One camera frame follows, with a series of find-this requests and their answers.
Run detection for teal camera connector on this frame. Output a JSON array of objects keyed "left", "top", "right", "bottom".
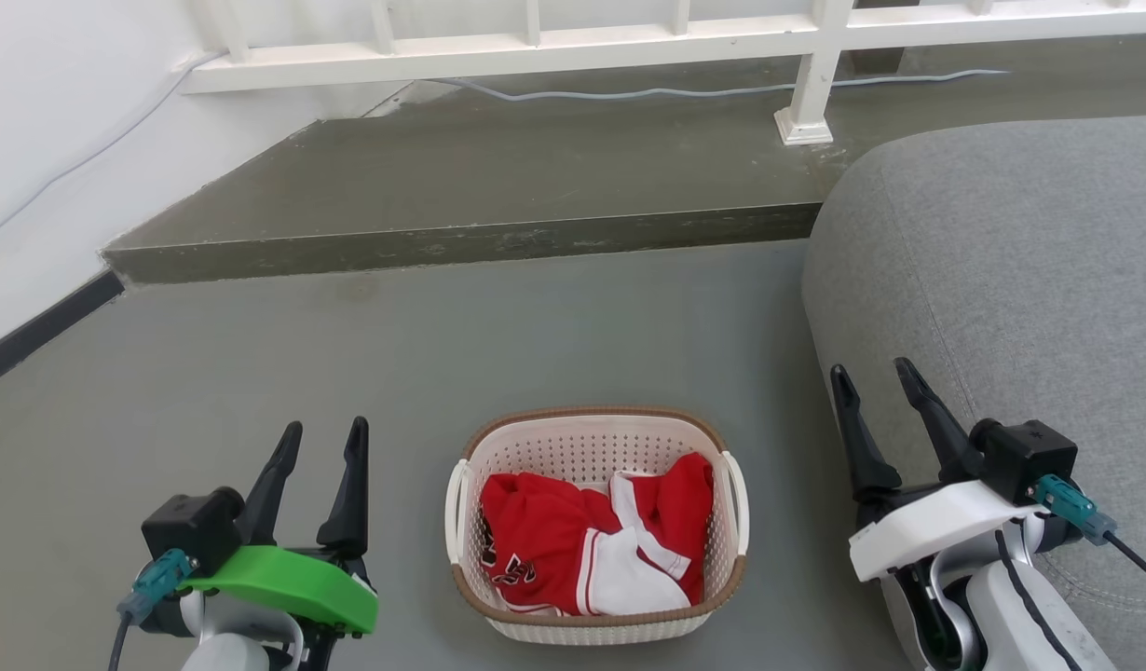
[
  {"left": 1033, "top": 472, "right": 1119, "bottom": 547},
  {"left": 116, "top": 548, "right": 199, "bottom": 626}
]

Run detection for black left camera cable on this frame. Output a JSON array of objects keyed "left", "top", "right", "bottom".
[{"left": 106, "top": 613, "right": 133, "bottom": 671}]

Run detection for grey cable on step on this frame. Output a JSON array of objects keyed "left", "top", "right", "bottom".
[{"left": 431, "top": 67, "right": 1012, "bottom": 103}]

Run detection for grey fabric sofa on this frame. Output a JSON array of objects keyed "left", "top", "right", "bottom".
[{"left": 800, "top": 116, "right": 1146, "bottom": 671}]

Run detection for black cable along right arm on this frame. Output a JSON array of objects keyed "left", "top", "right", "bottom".
[{"left": 994, "top": 529, "right": 1088, "bottom": 671}]

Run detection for white perforated laundry basket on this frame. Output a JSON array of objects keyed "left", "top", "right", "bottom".
[{"left": 444, "top": 404, "right": 751, "bottom": 647}]

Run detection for white cable on wall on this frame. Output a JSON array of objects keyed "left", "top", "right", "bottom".
[{"left": 0, "top": 50, "right": 231, "bottom": 245}]

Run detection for white wooden railing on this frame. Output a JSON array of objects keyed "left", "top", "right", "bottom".
[{"left": 177, "top": 0, "right": 1146, "bottom": 147}]

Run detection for red jersey garment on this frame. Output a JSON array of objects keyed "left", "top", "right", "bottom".
[{"left": 479, "top": 451, "right": 716, "bottom": 617}]

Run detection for black baseboard strip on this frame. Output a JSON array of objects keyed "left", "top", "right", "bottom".
[{"left": 0, "top": 269, "right": 126, "bottom": 390}]

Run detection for black camera cable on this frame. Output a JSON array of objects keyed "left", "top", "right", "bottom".
[
  {"left": 1102, "top": 529, "right": 1146, "bottom": 594},
  {"left": 106, "top": 613, "right": 133, "bottom": 671}
]

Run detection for teal right camera connector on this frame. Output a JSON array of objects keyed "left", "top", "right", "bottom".
[{"left": 1033, "top": 472, "right": 1119, "bottom": 547}]

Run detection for black right camera cable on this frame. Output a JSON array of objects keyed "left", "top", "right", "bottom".
[{"left": 1102, "top": 529, "right": 1146, "bottom": 594}]

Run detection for grey concrete raised step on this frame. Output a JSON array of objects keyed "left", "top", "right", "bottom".
[{"left": 101, "top": 35, "right": 1146, "bottom": 286}]

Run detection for teal left camera connector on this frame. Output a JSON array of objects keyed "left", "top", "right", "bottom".
[{"left": 116, "top": 548, "right": 199, "bottom": 626}]

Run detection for white shorts with red stripes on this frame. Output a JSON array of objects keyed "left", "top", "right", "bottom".
[{"left": 577, "top": 470, "right": 693, "bottom": 617}]

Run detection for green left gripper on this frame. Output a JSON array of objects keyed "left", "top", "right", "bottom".
[{"left": 184, "top": 417, "right": 379, "bottom": 637}]

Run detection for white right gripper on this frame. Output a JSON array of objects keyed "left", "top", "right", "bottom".
[{"left": 849, "top": 480, "right": 1051, "bottom": 582}]

